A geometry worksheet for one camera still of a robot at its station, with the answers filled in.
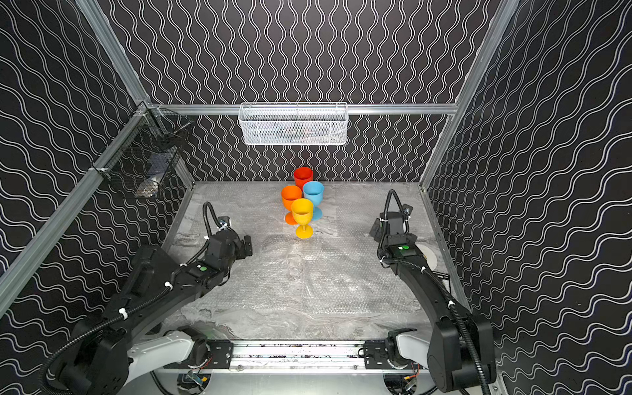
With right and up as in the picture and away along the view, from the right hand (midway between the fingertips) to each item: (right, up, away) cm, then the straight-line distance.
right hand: (393, 227), depth 86 cm
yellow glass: (-32, +6, +11) cm, 35 cm away
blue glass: (-28, +14, +16) cm, 35 cm away
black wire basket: (-92, +26, +7) cm, 95 cm away
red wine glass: (-33, +22, +23) cm, 46 cm away
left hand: (-55, -2, -1) cm, 55 cm away
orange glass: (-37, +12, +12) cm, 41 cm away
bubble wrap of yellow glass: (-22, -21, +2) cm, 30 cm away
